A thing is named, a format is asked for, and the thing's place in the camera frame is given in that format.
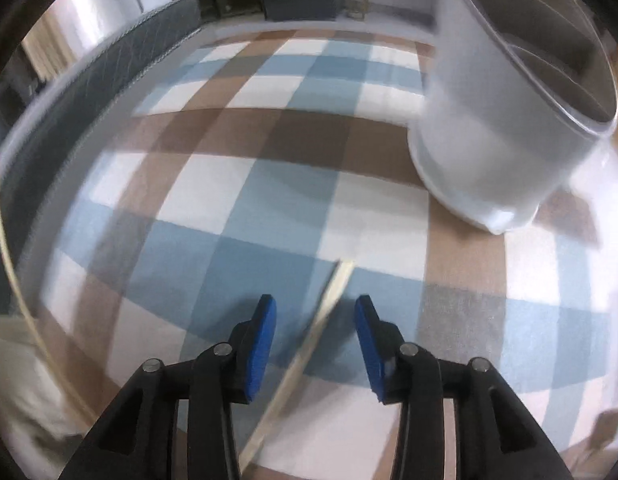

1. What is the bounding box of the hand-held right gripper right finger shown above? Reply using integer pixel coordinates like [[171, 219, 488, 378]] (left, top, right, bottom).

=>
[[354, 295, 575, 480]]

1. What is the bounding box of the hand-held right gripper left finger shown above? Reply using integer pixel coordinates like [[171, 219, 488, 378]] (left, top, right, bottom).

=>
[[59, 294, 278, 480]]

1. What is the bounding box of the long pale chopstick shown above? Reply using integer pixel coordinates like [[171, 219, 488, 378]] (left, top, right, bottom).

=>
[[236, 259, 354, 471], [0, 165, 90, 431]]

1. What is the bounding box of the white oval utensil holder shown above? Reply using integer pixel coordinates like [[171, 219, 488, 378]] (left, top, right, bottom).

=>
[[408, 0, 618, 235]]

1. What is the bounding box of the plaid tablecloth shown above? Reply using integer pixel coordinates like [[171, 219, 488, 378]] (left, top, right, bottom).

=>
[[14, 30, 618, 480]]

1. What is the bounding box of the dark grey quilted mattress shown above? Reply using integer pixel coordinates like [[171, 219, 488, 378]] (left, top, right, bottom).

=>
[[0, 0, 200, 171]]

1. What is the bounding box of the beige curtain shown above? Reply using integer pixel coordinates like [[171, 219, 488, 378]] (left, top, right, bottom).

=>
[[21, 7, 77, 83]]

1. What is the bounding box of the white wardrobe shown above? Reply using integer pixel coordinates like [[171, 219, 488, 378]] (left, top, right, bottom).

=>
[[49, 0, 175, 56]]

